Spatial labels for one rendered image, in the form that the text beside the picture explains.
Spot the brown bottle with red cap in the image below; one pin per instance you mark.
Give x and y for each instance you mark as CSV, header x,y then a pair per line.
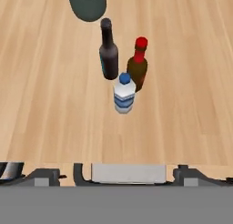
x,y
138,68

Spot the dark shiny metallic object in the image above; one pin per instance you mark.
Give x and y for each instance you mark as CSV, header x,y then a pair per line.
x,y
10,170

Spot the white plastic bottle blue cap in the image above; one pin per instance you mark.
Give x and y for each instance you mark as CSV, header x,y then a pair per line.
x,y
124,95

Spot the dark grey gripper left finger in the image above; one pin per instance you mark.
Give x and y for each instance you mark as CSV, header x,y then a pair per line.
x,y
45,176

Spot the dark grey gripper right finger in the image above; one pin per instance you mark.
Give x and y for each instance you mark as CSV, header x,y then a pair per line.
x,y
188,176

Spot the black glass bottle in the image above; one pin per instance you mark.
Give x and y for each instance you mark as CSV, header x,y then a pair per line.
x,y
109,56

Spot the white block in dark frame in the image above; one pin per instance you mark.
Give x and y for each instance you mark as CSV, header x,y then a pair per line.
x,y
129,173

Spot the dark green cylindrical container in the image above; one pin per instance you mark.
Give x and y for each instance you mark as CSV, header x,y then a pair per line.
x,y
88,4

